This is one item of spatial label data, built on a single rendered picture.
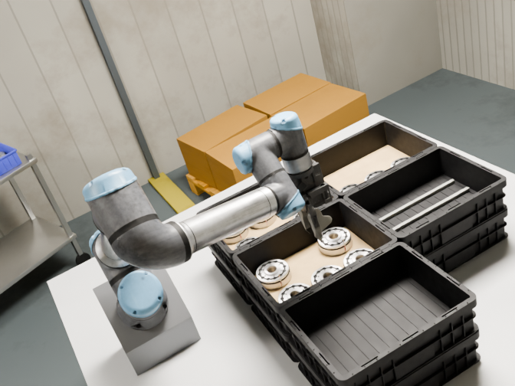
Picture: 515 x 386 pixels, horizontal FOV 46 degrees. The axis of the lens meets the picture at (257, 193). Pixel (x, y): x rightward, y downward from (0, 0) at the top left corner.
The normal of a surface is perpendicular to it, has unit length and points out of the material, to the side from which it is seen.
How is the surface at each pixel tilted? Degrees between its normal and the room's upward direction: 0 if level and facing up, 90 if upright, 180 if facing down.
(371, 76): 90
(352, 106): 90
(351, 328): 0
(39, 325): 0
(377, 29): 90
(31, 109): 90
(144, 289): 52
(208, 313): 0
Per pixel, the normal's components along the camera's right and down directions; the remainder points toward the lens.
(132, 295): 0.22, -0.20
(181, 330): 0.46, 0.38
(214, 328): -0.25, -0.81
